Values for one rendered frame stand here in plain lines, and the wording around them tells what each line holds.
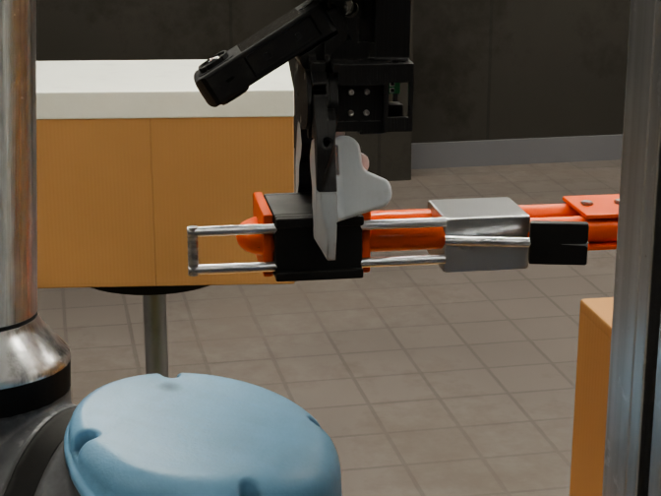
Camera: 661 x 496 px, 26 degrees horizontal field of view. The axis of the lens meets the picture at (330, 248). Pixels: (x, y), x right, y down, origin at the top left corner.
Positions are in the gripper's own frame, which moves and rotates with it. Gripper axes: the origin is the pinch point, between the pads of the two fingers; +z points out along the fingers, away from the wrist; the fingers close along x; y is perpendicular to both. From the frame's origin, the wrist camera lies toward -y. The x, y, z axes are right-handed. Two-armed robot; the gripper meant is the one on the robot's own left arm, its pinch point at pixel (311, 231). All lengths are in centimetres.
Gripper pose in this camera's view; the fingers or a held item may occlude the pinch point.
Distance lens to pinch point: 112.8
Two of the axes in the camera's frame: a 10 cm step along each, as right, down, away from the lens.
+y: 9.9, -0.4, 1.6
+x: -1.6, -2.8, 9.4
